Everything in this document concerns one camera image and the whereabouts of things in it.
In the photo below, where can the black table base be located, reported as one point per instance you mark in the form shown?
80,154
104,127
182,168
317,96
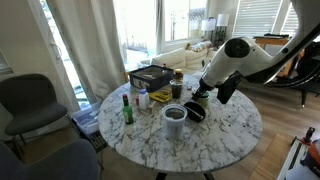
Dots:
161,176

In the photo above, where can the red capped sauce bottle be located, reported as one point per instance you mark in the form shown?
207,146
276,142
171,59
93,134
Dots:
164,65

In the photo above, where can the small red jar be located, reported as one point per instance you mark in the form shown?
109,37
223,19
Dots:
137,100

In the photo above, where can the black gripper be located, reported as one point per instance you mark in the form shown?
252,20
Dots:
204,91

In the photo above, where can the small red white trinket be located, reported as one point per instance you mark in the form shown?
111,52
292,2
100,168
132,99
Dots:
189,88

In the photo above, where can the beige curtain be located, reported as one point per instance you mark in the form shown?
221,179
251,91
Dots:
90,43

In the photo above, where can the white shade table lamp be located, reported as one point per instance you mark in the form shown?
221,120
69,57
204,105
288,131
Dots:
223,20
208,25

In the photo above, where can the small wooden block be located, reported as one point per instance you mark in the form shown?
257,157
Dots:
152,106

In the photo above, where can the beige sofa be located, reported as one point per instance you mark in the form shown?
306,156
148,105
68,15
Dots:
170,58

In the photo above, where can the green glass bottle red cap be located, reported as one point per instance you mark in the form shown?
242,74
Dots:
128,113

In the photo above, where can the grey upholstered chair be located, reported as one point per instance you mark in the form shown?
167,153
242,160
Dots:
50,163
30,100

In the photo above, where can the orange power tool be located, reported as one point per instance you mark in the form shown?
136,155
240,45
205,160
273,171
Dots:
311,156

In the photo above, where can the black mesh crate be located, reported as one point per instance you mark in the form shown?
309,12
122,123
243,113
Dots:
98,141

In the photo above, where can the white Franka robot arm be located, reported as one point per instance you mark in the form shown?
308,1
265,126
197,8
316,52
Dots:
226,66

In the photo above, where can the silver white cup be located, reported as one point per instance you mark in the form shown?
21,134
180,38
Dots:
174,126

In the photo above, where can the pale blue sheet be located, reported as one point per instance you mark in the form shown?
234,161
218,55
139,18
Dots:
301,174

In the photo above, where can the white window blinds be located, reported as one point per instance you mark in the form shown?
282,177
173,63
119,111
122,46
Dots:
291,23
256,16

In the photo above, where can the yellow flat sponge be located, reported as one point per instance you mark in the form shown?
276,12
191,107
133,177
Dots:
160,97

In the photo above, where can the black oval purse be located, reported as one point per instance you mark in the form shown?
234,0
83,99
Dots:
191,116

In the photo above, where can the wooden shelf cart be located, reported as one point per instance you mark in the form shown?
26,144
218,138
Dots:
266,40

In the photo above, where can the amber vitamin bottle yellow label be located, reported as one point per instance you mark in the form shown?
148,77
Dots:
178,74

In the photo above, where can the patterned colourful cushion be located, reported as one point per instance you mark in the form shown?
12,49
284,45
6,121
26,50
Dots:
201,46

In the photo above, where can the black backpack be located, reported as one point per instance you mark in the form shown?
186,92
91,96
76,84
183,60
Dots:
308,65

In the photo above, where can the clear plastic storage bin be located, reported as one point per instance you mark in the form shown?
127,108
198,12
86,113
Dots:
85,118

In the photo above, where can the red black clamp tool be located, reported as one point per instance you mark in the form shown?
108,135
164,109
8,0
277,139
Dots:
308,135

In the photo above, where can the black low bench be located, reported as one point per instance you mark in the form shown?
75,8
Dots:
300,89

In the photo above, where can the navy blue box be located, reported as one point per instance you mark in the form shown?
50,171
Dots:
151,81

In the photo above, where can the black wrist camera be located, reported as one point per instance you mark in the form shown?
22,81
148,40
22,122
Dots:
229,88

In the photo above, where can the white bottle blue cap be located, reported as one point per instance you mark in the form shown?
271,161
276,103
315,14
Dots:
144,100

